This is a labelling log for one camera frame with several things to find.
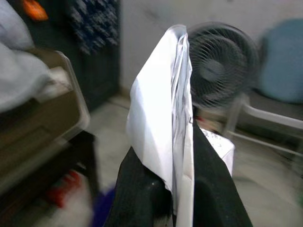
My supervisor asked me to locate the black electric fan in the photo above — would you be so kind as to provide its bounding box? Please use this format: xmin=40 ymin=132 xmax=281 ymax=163
xmin=187 ymin=22 xmax=260 ymax=109

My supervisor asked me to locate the white paper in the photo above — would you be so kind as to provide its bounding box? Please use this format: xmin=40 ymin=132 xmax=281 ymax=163
xmin=126 ymin=23 xmax=236 ymax=227

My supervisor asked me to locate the dark blue patterned cloth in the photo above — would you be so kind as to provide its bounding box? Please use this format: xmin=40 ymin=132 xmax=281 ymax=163
xmin=68 ymin=0 xmax=119 ymax=55

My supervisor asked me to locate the light blue cushion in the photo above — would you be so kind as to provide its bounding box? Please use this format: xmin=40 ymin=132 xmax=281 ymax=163
xmin=259 ymin=20 xmax=303 ymax=104

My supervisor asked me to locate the red white bag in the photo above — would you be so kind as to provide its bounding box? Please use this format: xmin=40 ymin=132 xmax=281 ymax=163
xmin=45 ymin=169 xmax=94 ymax=227

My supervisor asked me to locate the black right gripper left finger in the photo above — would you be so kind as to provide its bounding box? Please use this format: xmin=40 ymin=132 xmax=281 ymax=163
xmin=105 ymin=146 xmax=176 ymax=227

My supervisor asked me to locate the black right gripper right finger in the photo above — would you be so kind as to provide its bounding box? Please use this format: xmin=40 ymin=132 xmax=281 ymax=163
xmin=193 ymin=122 xmax=254 ymax=227

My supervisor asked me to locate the white plastic chair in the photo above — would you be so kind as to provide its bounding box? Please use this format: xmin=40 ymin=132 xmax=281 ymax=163
xmin=227 ymin=94 xmax=303 ymax=164

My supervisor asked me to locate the translucent plastic storage box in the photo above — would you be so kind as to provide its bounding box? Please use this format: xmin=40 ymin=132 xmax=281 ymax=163
xmin=0 ymin=48 xmax=92 ymax=190

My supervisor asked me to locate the pale grey cloth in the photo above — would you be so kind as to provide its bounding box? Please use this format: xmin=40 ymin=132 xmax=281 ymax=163
xmin=0 ymin=0 xmax=52 ymax=112

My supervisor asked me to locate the black stand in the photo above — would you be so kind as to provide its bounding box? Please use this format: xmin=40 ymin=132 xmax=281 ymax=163
xmin=0 ymin=131 xmax=101 ymax=227

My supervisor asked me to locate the orange object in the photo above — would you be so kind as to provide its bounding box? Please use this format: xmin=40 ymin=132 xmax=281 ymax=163
xmin=22 ymin=0 xmax=49 ymax=21

